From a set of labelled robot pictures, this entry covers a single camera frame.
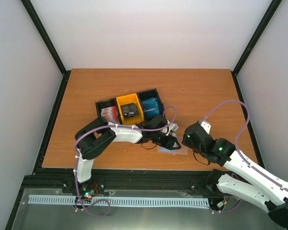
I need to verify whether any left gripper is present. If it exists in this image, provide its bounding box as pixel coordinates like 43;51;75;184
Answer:
151;131;181;150

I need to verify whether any pink leather card holder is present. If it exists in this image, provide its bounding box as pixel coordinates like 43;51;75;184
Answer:
158;133;188;155

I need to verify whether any three-compartment card bin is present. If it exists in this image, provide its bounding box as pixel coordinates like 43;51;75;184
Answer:
96;89;164;125

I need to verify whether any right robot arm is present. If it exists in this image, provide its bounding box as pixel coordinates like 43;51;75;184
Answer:
182;122;288;230

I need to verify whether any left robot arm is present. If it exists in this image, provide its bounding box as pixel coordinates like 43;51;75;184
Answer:
73;115;181;193

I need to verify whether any red and white card stack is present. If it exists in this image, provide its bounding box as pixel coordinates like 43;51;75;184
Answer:
101;106;119;123

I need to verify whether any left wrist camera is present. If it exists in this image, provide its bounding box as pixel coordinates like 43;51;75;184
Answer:
161;123;179;136

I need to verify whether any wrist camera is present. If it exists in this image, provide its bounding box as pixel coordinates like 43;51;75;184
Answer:
161;123;179;136
198;120;211;134

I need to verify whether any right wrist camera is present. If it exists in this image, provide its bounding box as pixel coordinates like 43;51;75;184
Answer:
198;120;211;134

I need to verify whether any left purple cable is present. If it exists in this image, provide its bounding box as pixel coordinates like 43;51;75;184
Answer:
73;105;178;192

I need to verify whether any black aluminium rail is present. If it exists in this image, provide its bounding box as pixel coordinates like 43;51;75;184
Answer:
21;169;225;198

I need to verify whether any light blue cable duct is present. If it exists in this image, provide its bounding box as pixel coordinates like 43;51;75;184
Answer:
28;195;209;209

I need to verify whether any right black frame post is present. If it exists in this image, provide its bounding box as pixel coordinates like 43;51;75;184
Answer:
231;0;283;75

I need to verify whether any black frame post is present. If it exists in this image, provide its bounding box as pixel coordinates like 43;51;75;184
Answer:
21;0;72;77
231;0;283;75

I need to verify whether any left black frame post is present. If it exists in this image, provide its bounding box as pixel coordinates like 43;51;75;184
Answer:
21;0;72;77

